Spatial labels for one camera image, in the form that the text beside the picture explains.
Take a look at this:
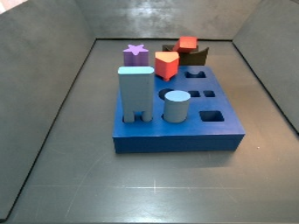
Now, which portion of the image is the red rectangular block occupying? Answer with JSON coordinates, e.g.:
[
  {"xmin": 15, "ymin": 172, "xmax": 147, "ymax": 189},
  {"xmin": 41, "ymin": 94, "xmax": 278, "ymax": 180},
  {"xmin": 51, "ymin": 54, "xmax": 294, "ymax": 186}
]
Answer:
[{"xmin": 172, "ymin": 36, "xmax": 198, "ymax": 53}]

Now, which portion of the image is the blue shape sorter board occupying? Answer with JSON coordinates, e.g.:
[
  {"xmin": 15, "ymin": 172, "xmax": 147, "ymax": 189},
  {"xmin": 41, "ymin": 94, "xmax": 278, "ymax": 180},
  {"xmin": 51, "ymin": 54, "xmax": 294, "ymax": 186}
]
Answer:
[{"xmin": 112, "ymin": 66, "xmax": 246, "ymax": 153}]

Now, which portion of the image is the black curved fixture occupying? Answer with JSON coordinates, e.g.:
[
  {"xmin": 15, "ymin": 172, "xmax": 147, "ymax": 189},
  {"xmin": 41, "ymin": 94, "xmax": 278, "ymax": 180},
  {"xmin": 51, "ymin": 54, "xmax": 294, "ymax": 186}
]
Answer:
[{"xmin": 176, "ymin": 46, "xmax": 210, "ymax": 66}]

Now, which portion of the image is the light blue cylinder block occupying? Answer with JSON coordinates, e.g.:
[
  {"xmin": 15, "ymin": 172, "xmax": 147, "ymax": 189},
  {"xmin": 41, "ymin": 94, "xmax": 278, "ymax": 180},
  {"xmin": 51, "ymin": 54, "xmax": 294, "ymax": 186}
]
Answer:
[{"xmin": 163, "ymin": 90, "xmax": 191, "ymax": 123}]

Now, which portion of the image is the light blue arch block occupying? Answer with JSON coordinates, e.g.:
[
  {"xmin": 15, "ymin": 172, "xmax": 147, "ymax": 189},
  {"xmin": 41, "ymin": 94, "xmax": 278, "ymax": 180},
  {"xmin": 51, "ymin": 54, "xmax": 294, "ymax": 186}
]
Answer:
[{"xmin": 117, "ymin": 66, "xmax": 155, "ymax": 123}]

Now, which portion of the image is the red pentagon block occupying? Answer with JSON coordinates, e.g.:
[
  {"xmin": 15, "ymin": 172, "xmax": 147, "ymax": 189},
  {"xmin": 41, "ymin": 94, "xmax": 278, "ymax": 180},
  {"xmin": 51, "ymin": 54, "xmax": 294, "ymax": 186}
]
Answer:
[{"xmin": 155, "ymin": 52, "xmax": 179, "ymax": 81}]

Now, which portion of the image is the purple star block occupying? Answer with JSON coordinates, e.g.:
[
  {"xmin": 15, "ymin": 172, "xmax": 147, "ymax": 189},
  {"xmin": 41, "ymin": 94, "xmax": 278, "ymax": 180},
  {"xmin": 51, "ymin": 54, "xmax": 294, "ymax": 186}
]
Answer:
[{"xmin": 123, "ymin": 45, "xmax": 148, "ymax": 67}]

